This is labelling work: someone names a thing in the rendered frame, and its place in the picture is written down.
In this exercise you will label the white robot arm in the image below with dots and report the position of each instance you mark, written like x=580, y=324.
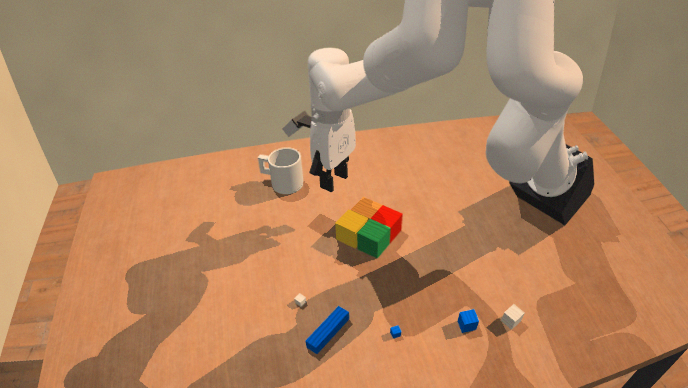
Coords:
x=429, y=42

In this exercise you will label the yellow cube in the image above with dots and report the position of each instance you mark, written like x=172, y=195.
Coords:
x=348, y=226

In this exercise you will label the green cube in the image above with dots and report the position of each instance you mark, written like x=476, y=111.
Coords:
x=373, y=238

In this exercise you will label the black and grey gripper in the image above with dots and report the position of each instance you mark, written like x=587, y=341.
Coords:
x=331, y=144

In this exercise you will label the grey mug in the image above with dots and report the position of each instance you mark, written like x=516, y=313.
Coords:
x=284, y=180

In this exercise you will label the red cube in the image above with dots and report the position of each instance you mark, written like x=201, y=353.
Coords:
x=390, y=218

